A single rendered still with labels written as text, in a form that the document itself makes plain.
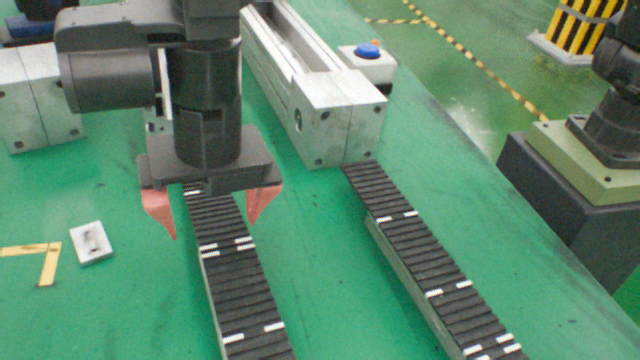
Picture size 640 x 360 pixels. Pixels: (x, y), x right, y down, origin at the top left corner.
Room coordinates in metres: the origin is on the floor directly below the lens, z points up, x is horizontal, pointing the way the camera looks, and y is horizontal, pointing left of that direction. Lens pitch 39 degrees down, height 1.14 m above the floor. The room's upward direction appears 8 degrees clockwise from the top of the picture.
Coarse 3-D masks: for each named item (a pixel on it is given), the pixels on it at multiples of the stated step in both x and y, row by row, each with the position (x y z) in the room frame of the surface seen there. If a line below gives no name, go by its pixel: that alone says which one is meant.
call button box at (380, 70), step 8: (344, 48) 0.74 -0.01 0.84; (352, 48) 0.75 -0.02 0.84; (344, 56) 0.72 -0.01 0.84; (352, 56) 0.71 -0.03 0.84; (360, 56) 0.71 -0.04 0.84; (368, 56) 0.72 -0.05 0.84; (376, 56) 0.72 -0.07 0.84; (384, 56) 0.73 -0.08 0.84; (352, 64) 0.69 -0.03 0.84; (360, 64) 0.69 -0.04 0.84; (368, 64) 0.69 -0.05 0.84; (376, 64) 0.70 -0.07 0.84; (384, 64) 0.70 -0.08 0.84; (392, 64) 0.71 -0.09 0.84; (360, 72) 0.68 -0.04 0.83; (368, 72) 0.69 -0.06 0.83; (376, 72) 0.70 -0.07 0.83; (384, 72) 0.70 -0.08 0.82; (392, 72) 0.71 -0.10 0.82; (376, 80) 0.70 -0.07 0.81; (384, 80) 0.71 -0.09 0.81; (392, 80) 0.71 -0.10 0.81; (384, 88) 0.71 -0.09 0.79
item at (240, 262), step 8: (232, 256) 0.27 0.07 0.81; (240, 256) 0.27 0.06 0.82; (248, 256) 0.28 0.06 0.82; (256, 256) 0.28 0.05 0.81; (208, 264) 0.26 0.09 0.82; (216, 264) 0.26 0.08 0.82; (224, 264) 0.26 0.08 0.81; (232, 264) 0.26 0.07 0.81; (240, 264) 0.26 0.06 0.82; (248, 264) 0.27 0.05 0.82; (256, 264) 0.27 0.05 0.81; (208, 272) 0.25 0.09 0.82; (216, 272) 0.25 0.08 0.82; (224, 272) 0.25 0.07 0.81; (232, 272) 0.26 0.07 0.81
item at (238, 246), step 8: (232, 240) 0.29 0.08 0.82; (240, 240) 0.29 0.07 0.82; (248, 240) 0.30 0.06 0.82; (200, 248) 0.28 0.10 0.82; (208, 248) 0.28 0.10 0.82; (216, 248) 0.28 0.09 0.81; (224, 248) 0.28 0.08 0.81; (232, 248) 0.28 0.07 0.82; (240, 248) 0.28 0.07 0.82; (248, 248) 0.29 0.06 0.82; (208, 256) 0.27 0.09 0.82; (216, 256) 0.27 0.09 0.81; (224, 256) 0.27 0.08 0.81
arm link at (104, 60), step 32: (128, 0) 0.32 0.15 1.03; (160, 0) 0.32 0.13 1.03; (192, 0) 0.27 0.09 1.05; (224, 0) 0.28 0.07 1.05; (64, 32) 0.26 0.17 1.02; (96, 32) 0.27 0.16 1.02; (128, 32) 0.28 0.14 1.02; (160, 32) 0.28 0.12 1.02; (192, 32) 0.28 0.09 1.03; (224, 32) 0.29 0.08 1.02; (64, 64) 0.25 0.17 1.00; (96, 64) 0.26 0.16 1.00; (128, 64) 0.27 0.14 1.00; (96, 96) 0.26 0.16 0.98; (128, 96) 0.27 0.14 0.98
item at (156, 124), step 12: (168, 84) 0.56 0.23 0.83; (156, 96) 0.47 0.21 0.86; (168, 96) 0.53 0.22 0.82; (144, 108) 0.46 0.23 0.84; (156, 108) 0.49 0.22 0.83; (168, 108) 0.50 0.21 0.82; (156, 120) 0.47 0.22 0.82; (168, 120) 0.47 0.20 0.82; (156, 132) 0.47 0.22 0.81; (168, 132) 0.47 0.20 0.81
